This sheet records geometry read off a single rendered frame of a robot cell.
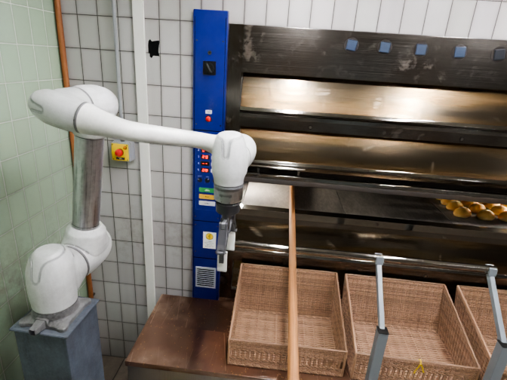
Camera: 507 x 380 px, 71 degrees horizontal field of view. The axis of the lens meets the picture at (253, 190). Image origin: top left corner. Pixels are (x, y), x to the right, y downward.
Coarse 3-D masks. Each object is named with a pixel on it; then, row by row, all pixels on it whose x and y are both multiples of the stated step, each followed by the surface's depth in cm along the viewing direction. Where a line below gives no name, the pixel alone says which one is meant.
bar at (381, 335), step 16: (336, 256) 158; (352, 256) 157; (368, 256) 156; (384, 256) 156; (400, 256) 156; (496, 272) 152; (496, 304) 148; (496, 320) 146; (384, 336) 143; (496, 352) 143; (368, 368) 152; (496, 368) 143
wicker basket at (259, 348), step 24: (240, 288) 202; (312, 288) 202; (336, 288) 192; (240, 312) 203; (264, 312) 204; (312, 312) 203; (336, 312) 188; (240, 336) 185; (264, 336) 186; (312, 336) 188; (336, 336) 183; (240, 360) 168; (264, 360) 167; (312, 360) 173; (336, 360) 163
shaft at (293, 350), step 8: (296, 264) 141; (296, 272) 135; (288, 280) 131; (296, 280) 130; (288, 288) 127; (296, 288) 126; (288, 296) 122; (296, 296) 121; (288, 304) 118; (296, 304) 117; (288, 312) 114; (296, 312) 113; (288, 320) 110; (296, 320) 110; (288, 328) 107; (296, 328) 106; (288, 336) 104; (296, 336) 103; (288, 344) 101; (296, 344) 101; (288, 352) 98; (296, 352) 98; (288, 360) 96; (296, 360) 95; (288, 368) 93; (296, 368) 93; (288, 376) 91; (296, 376) 90
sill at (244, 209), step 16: (240, 208) 195; (256, 208) 196; (272, 208) 197; (352, 224) 192; (368, 224) 191; (384, 224) 190; (400, 224) 190; (416, 224) 189; (432, 224) 191; (448, 224) 192
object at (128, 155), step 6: (114, 144) 181; (120, 144) 181; (126, 144) 181; (132, 144) 185; (114, 150) 182; (126, 150) 182; (132, 150) 185; (114, 156) 184; (126, 156) 183; (132, 156) 186
